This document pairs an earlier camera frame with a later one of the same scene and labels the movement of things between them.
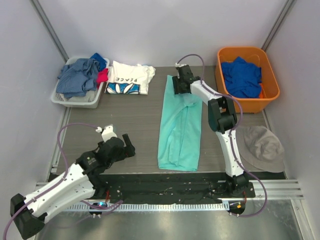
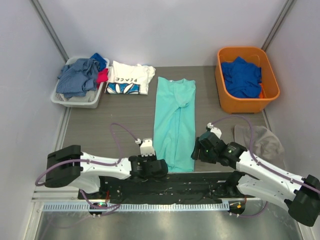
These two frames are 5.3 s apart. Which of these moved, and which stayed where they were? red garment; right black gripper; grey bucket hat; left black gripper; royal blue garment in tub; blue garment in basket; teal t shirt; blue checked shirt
Moved: left black gripper; right black gripper; teal t shirt
Stayed: royal blue garment in tub; blue garment in basket; red garment; blue checked shirt; grey bucket hat
